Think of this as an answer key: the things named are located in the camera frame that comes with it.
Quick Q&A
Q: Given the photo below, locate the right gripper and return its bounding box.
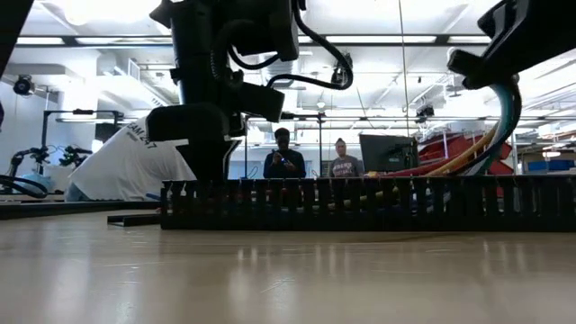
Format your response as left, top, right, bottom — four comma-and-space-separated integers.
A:
447, 0, 576, 90

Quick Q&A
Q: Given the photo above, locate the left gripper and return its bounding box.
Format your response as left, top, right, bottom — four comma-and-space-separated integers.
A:
146, 103, 247, 181

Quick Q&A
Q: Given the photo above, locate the multicoloured ribbon cable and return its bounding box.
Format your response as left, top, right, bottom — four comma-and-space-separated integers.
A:
474, 82, 518, 177

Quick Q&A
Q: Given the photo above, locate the red yellow taped wire bundle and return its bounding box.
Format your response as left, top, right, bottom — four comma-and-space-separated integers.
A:
425, 121, 500, 177

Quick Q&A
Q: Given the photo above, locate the black slotted cable duct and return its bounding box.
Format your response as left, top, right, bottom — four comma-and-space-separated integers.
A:
159, 174, 576, 234

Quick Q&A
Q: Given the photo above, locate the red cable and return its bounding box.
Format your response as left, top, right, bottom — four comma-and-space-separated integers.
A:
384, 150, 455, 178

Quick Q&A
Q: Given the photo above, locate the person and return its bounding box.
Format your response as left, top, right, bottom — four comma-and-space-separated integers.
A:
64, 115, 198, 203
327, 137, 366, 179
262, 127, 308, 180

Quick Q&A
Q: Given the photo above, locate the black ceiling spotlight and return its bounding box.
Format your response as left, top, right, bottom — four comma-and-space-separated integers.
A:
12, 74, 36, 97
331, 52, 355, 87
414, 104, 436, 125

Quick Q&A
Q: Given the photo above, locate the red storage bin rack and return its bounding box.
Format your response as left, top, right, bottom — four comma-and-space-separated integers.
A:
418, 131, 514, 177

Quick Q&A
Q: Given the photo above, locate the black computer monitor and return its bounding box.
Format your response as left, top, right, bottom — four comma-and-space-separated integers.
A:
358, 133, 420, 175

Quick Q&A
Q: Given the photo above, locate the black overhead light bar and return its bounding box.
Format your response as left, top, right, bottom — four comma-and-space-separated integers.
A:
15, 34, 494, 48

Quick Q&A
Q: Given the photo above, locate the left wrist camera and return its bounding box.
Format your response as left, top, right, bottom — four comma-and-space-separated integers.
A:
240, 82, 286, 123

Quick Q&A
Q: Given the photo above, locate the thin hanging cable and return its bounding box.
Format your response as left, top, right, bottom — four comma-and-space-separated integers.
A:
397, 0, 410, 136

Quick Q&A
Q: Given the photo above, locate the black stand frame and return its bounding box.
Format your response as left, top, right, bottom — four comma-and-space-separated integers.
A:
243, 113, 326, 180
41, 108, 123, 152

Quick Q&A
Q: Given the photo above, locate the silver ventilation duct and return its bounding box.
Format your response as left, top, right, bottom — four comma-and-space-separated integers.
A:
258, 47, 311, 113

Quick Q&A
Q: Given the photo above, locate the black duct cover strip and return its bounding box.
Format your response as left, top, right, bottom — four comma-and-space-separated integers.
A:
106, 211, 163, 228

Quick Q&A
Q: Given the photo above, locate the black aluminium table frame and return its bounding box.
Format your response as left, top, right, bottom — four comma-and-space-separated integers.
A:
0, 200, 162, 221

